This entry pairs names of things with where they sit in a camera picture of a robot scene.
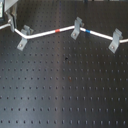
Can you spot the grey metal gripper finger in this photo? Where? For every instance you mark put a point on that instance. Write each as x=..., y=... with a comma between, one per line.
x=12, y=16

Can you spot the left grey cable clip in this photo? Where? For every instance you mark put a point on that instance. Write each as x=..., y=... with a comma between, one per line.
x=27, y=31

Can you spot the grey cable clip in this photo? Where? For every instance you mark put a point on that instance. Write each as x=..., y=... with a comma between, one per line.
x=27, y=31
x=117, y=36
x=77, y=25

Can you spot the middle grey cable clip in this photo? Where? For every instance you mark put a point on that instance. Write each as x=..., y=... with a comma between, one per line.
x=77, y=25

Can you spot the right grey cable clip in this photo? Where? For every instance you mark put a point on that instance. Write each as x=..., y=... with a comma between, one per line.
x=117, y=36

